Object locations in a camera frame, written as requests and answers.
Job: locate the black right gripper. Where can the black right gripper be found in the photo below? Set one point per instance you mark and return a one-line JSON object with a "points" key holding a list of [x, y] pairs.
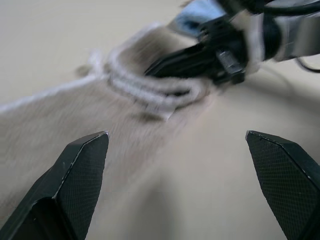
{"points": [[228, 40]]}

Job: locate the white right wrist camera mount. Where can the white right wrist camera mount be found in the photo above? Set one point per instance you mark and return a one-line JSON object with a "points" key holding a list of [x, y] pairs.
{"points": [[253, 32]]}

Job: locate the beige towel with white trim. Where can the beige towel with white trim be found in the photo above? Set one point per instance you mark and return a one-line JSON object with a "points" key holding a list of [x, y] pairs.
{"points": [[62, 120]]}

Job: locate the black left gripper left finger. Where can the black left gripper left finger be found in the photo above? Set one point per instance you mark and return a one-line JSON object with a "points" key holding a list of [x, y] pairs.
{"points": [[62, 190]]}

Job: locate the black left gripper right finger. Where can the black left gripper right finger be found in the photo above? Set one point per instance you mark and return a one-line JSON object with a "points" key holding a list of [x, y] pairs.
{"points": [[287, 180]]}

